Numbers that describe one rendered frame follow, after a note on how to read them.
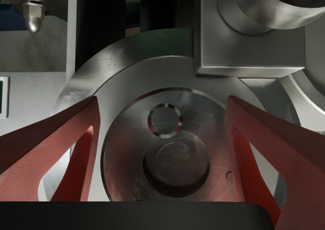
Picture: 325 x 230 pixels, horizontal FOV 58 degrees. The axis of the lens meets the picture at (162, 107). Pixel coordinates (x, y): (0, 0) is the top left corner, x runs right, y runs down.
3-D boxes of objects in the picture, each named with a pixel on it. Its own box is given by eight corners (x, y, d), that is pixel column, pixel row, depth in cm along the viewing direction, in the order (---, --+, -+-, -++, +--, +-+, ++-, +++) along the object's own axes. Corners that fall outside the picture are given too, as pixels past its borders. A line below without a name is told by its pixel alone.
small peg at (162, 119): (153, 142, 12) (142, 108, 12) (154, 139, 14) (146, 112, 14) (187, 132, 12) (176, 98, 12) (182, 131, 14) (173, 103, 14)
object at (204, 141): (124, 262, 14) (81, 111, 14) (128, 245, 16) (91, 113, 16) (273, 216, 14) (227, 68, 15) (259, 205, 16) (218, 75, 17)
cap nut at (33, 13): (40, 2, 48) (39, 29, 48) (49, 11, 52) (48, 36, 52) (18, 2, 48) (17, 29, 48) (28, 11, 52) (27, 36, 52)
